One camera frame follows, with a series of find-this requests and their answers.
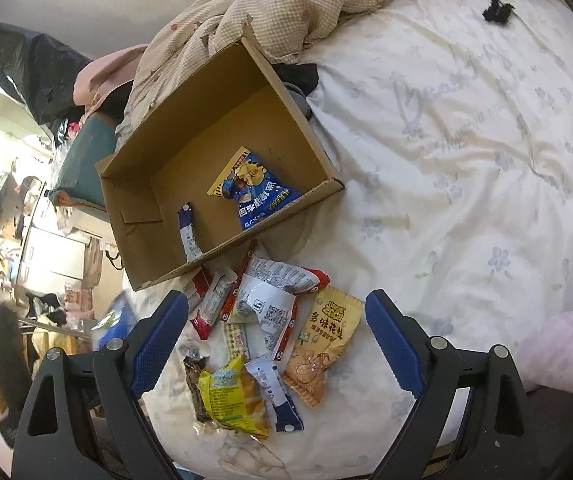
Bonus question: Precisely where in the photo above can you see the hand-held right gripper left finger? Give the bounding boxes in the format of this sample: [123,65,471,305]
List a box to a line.
[11,290,190,480]

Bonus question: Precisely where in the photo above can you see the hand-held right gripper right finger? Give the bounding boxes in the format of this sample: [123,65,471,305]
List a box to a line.
[365,289,562,480]

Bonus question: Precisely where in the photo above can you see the white blue snack bag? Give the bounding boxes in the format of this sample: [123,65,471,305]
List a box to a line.
[90,294,133,352]

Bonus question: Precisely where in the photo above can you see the dark brown snack packet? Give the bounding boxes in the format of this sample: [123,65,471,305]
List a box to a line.
[182,352,212,423]

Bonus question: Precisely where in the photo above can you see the yellow orange snack packet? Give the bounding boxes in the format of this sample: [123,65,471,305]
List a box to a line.
[281,285,365,408]

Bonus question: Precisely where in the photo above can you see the red white snack packet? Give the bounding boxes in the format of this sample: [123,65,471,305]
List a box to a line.
[182,267,213,313]
[190,266,240,341]

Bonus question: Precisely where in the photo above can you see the beige wafer packet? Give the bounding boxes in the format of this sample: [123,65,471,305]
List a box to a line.
[222,321,252,361]

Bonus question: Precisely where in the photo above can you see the yellow snack bag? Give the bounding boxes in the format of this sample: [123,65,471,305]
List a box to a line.
[196,355,272,441]

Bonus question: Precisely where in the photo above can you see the yellow white snack packet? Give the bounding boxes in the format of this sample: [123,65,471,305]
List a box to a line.
[220,240,330,361]

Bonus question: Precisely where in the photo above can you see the blue white stick packet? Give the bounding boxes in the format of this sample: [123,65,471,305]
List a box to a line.
[244,353,304,433]

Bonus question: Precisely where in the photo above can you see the cardboard box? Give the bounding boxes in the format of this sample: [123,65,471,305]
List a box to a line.
[95,35,345,292]

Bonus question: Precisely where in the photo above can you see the small blue white packet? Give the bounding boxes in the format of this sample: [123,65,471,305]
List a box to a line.
[177,203,205,263]

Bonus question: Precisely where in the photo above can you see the white cabinet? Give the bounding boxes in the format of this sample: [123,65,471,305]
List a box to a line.
[16,225,90,306]

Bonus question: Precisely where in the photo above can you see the pink fluffy blanket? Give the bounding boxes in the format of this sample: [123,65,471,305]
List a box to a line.
[516,311,573,396]

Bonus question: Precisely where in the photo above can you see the blue cartoon snack bag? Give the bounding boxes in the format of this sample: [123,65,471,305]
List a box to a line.
[208,146,303,232]

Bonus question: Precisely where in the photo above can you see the white floral bedsheet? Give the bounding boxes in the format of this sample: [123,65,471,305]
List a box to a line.
[116,0,573,480]

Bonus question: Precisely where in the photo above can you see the teal cushion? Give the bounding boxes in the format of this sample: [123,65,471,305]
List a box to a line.
[49,110,120,211]

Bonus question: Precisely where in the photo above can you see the pink cloth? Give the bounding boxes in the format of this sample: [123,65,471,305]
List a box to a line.
[74,44,150,126]

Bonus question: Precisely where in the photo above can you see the black cloth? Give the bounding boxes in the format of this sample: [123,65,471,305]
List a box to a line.
[274,62,319,96]

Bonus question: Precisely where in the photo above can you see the black plastic bag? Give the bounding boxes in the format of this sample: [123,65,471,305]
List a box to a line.
[0,15,92,136]

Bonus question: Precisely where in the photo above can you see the beige waffle blanket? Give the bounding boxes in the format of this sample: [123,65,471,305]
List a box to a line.
[115,0,459,148]

